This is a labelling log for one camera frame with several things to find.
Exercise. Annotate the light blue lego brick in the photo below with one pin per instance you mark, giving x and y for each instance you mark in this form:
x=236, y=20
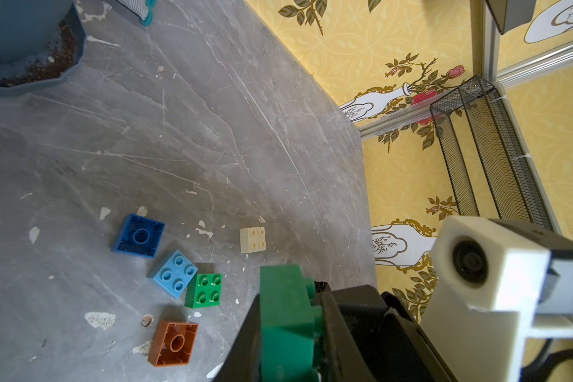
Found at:
x=174, y=274

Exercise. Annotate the small green lego brick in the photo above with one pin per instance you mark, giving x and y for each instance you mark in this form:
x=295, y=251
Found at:
x=204, y=290

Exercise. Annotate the brown lego brick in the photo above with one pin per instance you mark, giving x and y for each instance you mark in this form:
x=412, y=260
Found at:
x=173, y=344

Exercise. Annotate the dark blue lego brick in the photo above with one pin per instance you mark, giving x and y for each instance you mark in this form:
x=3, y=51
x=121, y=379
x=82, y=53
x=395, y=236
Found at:
x=138, y=236

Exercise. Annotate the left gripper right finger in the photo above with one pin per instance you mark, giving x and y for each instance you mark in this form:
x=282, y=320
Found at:
x=338, y=355

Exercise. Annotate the black wire mesh basket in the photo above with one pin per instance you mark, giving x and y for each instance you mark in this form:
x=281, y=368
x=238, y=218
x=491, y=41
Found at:
x=508, y=171

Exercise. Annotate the potted plant grey pot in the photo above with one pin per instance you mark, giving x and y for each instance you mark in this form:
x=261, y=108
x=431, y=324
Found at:
x=41, y=42

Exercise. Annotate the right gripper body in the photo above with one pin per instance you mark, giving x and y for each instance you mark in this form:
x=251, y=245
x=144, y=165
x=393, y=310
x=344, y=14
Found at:
x=396, y=348

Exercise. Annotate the grey teal sponge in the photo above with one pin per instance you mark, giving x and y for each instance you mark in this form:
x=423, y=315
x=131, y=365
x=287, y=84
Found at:
x=143, y=9

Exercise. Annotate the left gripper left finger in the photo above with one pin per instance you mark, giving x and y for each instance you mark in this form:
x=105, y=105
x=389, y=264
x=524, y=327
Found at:
x=244, y=359

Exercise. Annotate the white lego brick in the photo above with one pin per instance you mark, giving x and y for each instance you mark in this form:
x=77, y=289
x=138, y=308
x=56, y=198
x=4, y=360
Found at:
x=252, y=240

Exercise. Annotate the long green lego brick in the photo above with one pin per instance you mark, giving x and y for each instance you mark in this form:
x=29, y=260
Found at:
x=290, y=324

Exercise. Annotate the grey wall tray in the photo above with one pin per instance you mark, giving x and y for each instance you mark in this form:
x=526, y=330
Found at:
x=510, y=14

